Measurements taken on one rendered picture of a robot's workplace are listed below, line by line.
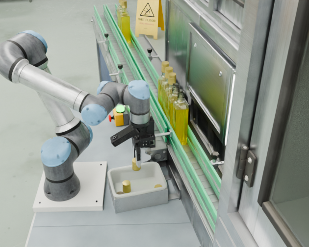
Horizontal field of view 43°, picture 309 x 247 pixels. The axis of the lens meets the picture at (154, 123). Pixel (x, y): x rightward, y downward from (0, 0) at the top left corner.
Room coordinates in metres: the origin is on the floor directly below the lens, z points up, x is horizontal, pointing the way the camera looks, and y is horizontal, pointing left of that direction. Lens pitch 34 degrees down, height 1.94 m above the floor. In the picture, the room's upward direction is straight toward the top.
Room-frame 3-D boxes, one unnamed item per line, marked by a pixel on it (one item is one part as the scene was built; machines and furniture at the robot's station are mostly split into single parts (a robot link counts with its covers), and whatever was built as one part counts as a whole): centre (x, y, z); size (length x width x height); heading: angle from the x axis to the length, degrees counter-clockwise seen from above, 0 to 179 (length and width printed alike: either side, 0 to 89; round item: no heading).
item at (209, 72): (1.28, -0.28, 1.15); 0.90 x 0.03 x 0.34; 15
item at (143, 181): (1.21, 0.07, 0.80); 0.22 x 0.17 x 0.09; 105
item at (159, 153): (1.35, -0.01, 0.85); 0.09 x 0.04 x 0.07; 105
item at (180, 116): (1.41, -0.11, 0.99); 0.06 x 0.06 x 0.21; 15
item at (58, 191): (1.21, 0.39, 0.83); 0.15 x 0.15 x 0.10
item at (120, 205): (1.22, 0.05, 0.79); 0.27 x 0.17 x 0.08; 105
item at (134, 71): (2.24, 0.17, 0.93); 1.75 x 0.01 x 0.08; 15
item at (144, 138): (1.23, 0.05, 1.06); 0.09 x 0.08 x 0.12; 104
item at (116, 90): (1.25, 0.16, 1.22); 0.11 x 0.11 x 0.08; 68
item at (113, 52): (2.22, 0.25, 0.93); 1.75 x 0.01 x 0.08; 15
